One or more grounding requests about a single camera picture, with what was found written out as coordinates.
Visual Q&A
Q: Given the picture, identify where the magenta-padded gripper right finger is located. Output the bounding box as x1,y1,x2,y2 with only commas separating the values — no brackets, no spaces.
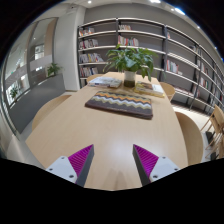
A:
132,143,181,187

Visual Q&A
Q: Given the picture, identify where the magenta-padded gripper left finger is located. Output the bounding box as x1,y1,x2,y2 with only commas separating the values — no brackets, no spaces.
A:
45,143,95,188

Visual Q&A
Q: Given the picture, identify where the zigzag patterned towel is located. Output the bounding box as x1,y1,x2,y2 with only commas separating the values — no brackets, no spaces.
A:
84,90,154,120

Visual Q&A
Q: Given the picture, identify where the slatted wooden chair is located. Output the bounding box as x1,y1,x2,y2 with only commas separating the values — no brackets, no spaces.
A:
199,104,224,160

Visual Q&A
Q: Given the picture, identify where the yellow-edged picture book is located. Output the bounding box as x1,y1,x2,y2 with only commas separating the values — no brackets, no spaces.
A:
133,80,166,99

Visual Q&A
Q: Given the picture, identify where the small green ledge plant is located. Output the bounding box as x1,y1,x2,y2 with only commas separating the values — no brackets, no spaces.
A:
9,85,21,101
46,62,63,78

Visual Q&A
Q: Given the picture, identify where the large white book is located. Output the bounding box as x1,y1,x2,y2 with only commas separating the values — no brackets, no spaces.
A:
87,76,124,89

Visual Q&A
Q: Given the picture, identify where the green potted plant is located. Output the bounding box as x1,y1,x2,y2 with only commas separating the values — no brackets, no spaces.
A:
103,44,159,88

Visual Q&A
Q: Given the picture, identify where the grey bookshelf unit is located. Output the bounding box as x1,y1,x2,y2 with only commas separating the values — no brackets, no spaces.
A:
77,17,224,116

